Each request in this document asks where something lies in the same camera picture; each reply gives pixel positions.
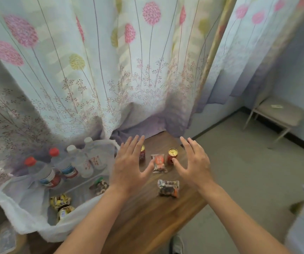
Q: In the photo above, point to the person's right hand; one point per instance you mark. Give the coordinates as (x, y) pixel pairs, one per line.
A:
(197, 166)

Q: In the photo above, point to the person's left hand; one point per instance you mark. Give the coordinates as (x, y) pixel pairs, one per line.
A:
(127, 169)

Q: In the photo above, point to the person's left thumb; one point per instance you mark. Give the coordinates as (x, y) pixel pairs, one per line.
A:
(148, 170)

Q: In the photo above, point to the person's right middle finger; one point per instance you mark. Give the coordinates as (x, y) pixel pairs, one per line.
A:
(192, 146)

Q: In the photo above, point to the person's right thumb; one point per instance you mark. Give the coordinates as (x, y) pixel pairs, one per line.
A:
(178, 165)

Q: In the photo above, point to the person's left middle finger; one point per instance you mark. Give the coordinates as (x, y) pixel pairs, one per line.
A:
(134, 144)

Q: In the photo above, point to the person's left forearm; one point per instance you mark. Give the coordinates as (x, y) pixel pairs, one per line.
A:
(94, 222)

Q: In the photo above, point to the person's right forearm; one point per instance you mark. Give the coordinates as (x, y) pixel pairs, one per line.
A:
(236, 222)

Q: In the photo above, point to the red can with gold lid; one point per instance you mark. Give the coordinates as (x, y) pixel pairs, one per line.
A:
(172, 156)
(142, 153)

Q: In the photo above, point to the orange snack packet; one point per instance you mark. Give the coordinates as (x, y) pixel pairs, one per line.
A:
(159, 163)

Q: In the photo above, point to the dark patterned snack packet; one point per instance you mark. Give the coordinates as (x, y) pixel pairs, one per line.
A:
(99, 186)
(168, 188)

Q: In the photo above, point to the white cap water bottle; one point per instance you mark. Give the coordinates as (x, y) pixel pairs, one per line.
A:
(79, 162)
(95, 156)

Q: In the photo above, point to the red cap water bottle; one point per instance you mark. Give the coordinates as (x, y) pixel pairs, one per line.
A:
(45, 174)
(64, 166)

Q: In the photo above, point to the person's grey shoe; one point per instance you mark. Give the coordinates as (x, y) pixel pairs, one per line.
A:
(177, 245)

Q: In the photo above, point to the beige padded metal stool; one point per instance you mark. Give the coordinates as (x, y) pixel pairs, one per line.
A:
(277, 116)

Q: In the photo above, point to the floral light blue curtain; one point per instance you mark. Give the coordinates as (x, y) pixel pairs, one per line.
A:
(88, 63)

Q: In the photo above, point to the yellow snack packet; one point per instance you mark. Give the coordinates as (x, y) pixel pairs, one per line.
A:
(59, 201)
(64, 212)

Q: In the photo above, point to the small green paper slip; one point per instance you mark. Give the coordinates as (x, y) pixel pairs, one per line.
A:
(276, 106)

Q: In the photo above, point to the white plastic bag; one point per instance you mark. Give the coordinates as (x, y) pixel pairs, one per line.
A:
(22, 206)

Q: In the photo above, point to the patterned grey package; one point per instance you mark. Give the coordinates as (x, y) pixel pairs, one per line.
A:
(1, 239)

